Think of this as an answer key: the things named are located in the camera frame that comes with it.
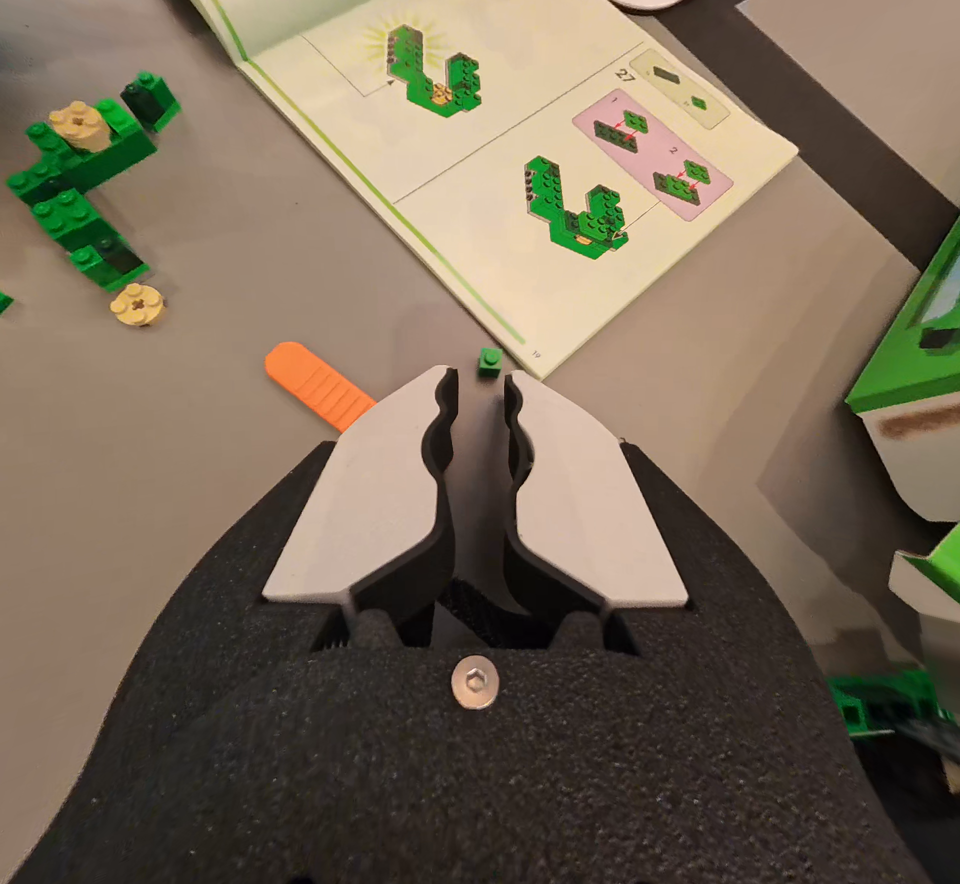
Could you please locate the green piece with square holes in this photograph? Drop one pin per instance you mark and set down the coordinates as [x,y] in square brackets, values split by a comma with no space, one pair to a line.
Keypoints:
[885,704]

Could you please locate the green and white cardboard box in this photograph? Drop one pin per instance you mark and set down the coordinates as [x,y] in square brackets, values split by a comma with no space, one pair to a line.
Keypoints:
[915,449]

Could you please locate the green assembly with tan round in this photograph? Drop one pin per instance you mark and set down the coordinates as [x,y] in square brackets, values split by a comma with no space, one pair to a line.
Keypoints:
[82,216]

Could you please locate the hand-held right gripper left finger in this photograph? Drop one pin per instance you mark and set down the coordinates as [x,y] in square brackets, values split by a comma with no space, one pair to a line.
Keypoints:
[367,509]

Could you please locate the grey desk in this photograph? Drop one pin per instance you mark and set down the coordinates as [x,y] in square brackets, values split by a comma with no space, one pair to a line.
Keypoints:
[262,224]

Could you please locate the green and white box flap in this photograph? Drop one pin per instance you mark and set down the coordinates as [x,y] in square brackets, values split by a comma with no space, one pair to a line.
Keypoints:
[937,599]

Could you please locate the tan round plate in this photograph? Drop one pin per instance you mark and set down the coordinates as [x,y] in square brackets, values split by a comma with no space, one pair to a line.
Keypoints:
[137,305]

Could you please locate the small green single-stud brick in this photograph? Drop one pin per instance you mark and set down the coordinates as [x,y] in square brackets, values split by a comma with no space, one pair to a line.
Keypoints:
[491,362]

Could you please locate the dark green small brick stack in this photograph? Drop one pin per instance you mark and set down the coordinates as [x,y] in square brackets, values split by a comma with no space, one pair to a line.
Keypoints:
[154,100]

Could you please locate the brick instruction booklet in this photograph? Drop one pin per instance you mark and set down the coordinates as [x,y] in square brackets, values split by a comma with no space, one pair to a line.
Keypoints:
[525,36]

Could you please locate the orange brick separator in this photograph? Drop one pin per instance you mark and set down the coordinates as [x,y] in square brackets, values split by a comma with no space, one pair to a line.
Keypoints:
[315,385]

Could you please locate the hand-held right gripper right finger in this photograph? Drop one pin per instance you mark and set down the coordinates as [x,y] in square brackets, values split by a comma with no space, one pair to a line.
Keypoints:
[592,516]

